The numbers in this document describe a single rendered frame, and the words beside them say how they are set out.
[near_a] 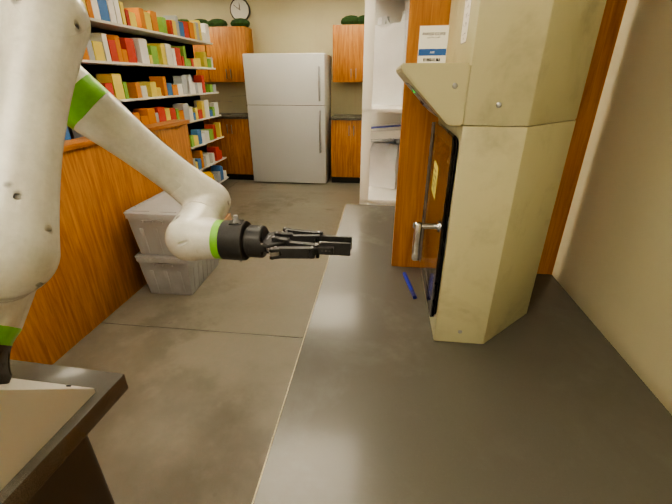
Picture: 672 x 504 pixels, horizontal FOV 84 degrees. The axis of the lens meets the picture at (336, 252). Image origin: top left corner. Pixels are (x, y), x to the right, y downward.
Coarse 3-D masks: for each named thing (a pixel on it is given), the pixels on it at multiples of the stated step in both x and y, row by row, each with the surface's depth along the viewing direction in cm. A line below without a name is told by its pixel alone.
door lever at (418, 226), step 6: (420, 222) 80; (438, 222) 79; (414, 228) 80; (420, 228) 80; (426, 228) 80; (432, 228) 80; (438, 228) 79; (414, 234) 80; (420, 234) 80; (414, 240) 81; (420, 240) 81; (414, 246) 81; (414, 252) 82; (414, 258) 83
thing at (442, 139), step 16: (448, 144) 72; (432, 160) 94; (448, 160) 71; (432, 176) 93; (448, 176) 71; (448, 192) 72; (432, 208) 90; (432, 240) 87; (432, 256) 86; (432, 272) 84; (432, 288) 83; (432, 304) 83
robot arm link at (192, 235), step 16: (192, 208) 87; (208, 208) 89; (176, 224) 84; (192, 224) 84; (208, 224) 84; (176, 240) 83; (192, 240) 83; (208, 240) 83; (176, 256) 86; (192, 256) 85; (208, 256) 85
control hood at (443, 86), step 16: (416, 64) 63; (432, 64) 63; (448, 64) 63; (464, 64) 62; (416, 80) 64; (432, 80) 64; (448, 80) 63; (464, 80) 63; (432, 96) 65; (448, 96) 64; (464, 96) 64; (448, 112) 65
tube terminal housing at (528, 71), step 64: (512, 0) 58; (576, 0) 61; (512, 64) 61; (576, 64) 68; (448, 128) 80; (512, 128) 65; (512, 192) 70; (448, 256) 77; (512, 256) 79; (448, 320) 83; (512, 320) 91
